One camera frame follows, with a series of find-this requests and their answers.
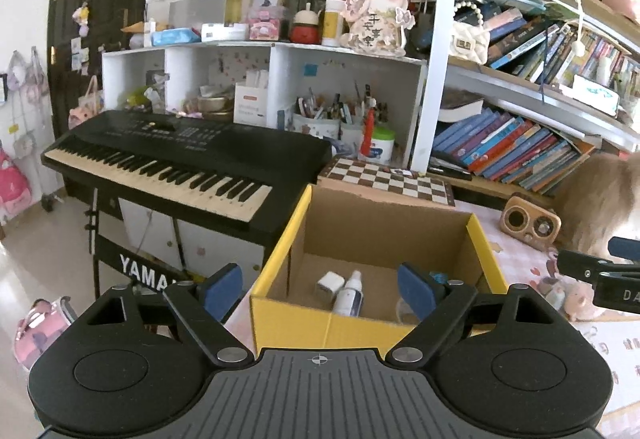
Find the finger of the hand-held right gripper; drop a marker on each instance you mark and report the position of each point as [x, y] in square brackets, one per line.
[625, 249]
[580, 264]

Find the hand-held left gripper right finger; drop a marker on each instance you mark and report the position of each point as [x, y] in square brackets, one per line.
[415, 289]

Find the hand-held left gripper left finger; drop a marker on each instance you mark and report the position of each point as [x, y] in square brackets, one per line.
[222, 289]

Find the blue plastic bag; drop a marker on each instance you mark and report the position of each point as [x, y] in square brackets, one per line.
[440, 277]

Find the small toy car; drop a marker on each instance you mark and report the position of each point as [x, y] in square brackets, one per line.
[555, 291]

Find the pink plush toy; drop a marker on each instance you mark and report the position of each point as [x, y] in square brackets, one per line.
[582, 301]

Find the white spray bottle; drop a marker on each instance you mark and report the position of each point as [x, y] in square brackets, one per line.
[348, 301]

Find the white charger plug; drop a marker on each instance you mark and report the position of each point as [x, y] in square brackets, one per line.
[330, 288]

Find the yellow cardboard box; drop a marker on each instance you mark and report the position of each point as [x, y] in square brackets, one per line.
[300, 324]

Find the white cabinet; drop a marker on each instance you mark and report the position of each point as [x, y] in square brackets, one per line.
[210, 244]

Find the fluffy orange cat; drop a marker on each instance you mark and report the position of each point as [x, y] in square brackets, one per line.
[600, 199]

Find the white printed desk mat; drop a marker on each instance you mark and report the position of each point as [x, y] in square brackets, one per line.
[615, 349]

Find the wooden retro radio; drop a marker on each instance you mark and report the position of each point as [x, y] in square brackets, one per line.
[530, 224]

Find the black keyboard stand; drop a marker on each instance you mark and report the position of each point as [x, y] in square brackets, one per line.
[145, 264]

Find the brown white chessboard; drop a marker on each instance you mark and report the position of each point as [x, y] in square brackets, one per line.
[385, 179]

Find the row of thick colourful books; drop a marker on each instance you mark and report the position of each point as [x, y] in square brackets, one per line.
[500, 149]

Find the white jar with green lid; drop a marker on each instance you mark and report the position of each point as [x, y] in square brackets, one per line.
[382, 146]

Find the black electronic keyboard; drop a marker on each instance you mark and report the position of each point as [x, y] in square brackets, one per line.
[175, 139]

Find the red tassel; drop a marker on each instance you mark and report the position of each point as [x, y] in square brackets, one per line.
[369, 134]

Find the white pen holder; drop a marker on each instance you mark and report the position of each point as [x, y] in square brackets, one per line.
[315, 126]
[350, 136]

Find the white box with red label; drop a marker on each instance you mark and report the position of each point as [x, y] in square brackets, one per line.
[250, 106]

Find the pink purple backpack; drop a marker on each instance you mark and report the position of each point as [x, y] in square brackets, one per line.
[42, 334]

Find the brown bowl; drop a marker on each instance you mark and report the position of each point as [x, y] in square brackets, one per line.
[215, 103]

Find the thick black book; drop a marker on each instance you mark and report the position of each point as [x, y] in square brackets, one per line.
[460, 106]

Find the green toy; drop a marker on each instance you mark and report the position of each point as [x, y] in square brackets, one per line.
[137, 98]

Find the white cubby shelf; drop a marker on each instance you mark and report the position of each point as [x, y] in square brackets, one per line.
[330, 84]

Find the pink tote bag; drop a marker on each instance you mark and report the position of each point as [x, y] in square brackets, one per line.
[85, 111]

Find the row of thin colourful books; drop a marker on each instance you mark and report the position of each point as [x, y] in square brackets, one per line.
[530, 44]

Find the white wooden bookshelf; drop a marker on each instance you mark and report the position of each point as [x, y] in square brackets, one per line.
[436, 44]

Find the white quilted handbag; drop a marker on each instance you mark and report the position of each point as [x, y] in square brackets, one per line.
[467, 44]

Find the white flat box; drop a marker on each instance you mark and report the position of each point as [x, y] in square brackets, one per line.
[225, 33]

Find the blue wet wipes pack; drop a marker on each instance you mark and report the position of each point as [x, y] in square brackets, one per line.
[172, 37]

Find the pink printed box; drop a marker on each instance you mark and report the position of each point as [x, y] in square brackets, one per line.
[265, 26]

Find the paper cartoon figure decoration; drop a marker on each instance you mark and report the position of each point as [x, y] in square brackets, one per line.
[375, 24]

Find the red round figurine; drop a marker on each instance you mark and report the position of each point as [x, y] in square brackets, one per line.
[305, 31]

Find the grey storage box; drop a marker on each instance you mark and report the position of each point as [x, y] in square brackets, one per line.
[195, 11]

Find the yellow liquid bottle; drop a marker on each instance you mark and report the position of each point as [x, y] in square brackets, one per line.
[234, 9]

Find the purple hanging bag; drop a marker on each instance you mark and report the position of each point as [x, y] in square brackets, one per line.
[27, 79]

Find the small hanging doll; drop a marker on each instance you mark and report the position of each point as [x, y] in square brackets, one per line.
[82, 19]

